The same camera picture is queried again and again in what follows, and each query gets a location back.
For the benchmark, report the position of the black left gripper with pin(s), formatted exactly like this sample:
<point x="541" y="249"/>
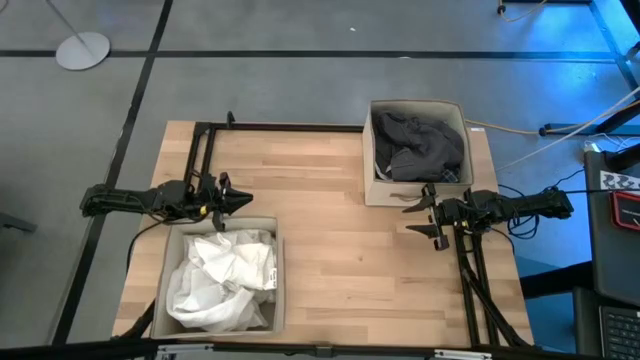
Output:
<point x="220" y="200"/>

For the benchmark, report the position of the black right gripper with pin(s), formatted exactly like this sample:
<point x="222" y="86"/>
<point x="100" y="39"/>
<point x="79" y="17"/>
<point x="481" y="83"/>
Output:
<point x="447" y="215"/>

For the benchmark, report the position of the dark grey garment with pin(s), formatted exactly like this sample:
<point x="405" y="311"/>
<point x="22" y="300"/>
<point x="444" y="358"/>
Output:
<point x="420" y="150"/>

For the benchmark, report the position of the white garment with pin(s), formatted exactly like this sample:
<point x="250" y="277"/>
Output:
<point x="210" y="300"/>

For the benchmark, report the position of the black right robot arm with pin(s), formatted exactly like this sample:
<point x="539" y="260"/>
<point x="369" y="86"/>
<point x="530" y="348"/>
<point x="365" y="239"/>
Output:
<point x="525" y="205"/>

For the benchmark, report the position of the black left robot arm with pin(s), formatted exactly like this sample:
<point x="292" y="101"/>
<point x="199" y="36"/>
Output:
<point x="125" y="200"/>

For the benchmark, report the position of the beige fabric bin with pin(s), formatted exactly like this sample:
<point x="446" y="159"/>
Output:
<point x="162" y="300"/>
<point x="395" y="192"/>

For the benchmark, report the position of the white table sticker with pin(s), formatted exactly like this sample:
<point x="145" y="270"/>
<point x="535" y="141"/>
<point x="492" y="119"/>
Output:
<point x="477" y="129"/>

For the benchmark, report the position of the black stand leg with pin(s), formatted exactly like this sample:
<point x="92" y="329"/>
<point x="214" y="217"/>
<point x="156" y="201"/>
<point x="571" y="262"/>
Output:
<point x="575" y="127"/>

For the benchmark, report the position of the black equipment case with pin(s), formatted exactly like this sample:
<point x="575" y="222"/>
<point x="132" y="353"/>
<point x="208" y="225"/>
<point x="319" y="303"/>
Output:
<point x="600" y="250"/>

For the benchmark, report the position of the white power plug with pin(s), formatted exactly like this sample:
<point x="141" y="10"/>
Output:
<point x="592" y="147"/>

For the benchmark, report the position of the black and white marker tag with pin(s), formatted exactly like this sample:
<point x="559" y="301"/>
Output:
<point x="617" y="181"/>

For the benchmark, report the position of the red device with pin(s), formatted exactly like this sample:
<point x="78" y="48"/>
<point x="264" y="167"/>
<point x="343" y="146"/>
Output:
<point x="627" y="210"/>

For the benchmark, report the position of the round white stand base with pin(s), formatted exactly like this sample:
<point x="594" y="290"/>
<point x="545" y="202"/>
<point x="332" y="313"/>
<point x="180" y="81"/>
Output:
<point x="82" y="50"/>

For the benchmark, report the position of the black rig beam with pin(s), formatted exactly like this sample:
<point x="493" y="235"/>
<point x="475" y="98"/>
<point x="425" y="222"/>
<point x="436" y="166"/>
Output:
<point x="75" y="350"/>

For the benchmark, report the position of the grey furniture foot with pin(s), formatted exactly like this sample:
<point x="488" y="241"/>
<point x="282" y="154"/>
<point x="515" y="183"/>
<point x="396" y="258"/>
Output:
<point x="15" y="222"/>

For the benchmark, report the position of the black metal frame rails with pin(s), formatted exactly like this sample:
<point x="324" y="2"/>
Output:
<point x="280" y="127"/>

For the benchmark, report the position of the black diagonal frame struts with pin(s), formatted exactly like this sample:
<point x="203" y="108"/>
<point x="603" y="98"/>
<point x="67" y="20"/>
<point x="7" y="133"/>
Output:
<point x="470" y="290"/>

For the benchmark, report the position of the black diagonal frame strut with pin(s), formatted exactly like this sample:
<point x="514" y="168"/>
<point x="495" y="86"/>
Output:
<point x="142" y="320"/>

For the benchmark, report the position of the black table leg frame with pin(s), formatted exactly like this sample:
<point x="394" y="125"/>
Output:
<point x="607" y="35"/>

